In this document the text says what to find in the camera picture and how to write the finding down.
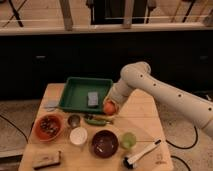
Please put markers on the white handled brush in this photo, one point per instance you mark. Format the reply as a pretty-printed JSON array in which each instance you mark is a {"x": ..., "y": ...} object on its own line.
[{"x": 129, "y": 162}]

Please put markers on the grey sponge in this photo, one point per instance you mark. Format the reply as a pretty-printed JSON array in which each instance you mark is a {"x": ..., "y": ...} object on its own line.
[{"x": 92, "y": 99}]

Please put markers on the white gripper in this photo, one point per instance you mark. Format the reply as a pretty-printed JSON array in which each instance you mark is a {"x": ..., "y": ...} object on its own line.
[{"x": 118, "y": 94}]

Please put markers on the small metal cup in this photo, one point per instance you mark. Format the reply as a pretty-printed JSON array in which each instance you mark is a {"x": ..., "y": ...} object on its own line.
[{"x": 74, "y": 121}]

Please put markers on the orange apple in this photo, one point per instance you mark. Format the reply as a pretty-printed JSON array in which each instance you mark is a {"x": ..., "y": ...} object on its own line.
[{"x": 109, "y": 108}]

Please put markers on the dark purple bowl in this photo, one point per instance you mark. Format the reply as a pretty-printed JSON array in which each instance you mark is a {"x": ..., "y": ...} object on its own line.
[{"x": 104, "y": 144}]

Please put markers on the green vegetable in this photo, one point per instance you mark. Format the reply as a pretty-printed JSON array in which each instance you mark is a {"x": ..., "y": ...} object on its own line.
[{"x": 97, "y": 122}]

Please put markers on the green plastic cup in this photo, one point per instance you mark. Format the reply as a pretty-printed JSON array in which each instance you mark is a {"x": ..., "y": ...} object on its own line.
[{"x": 128, "y": 140}]

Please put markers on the orange bowl with contents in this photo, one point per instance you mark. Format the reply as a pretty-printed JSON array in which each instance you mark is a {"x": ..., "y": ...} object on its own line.
[{"x": 48, "y": 127}]

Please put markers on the brown wooden block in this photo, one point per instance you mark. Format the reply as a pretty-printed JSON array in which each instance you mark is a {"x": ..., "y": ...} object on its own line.
[{"x": 46, "y": 160}]

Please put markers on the green plastic tray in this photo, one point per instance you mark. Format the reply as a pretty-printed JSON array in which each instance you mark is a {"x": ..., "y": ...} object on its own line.
[{"x": 74, "y": 97}]

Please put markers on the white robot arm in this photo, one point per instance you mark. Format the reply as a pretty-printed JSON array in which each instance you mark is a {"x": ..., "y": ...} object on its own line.
[{"x": 138, "y": 76}]

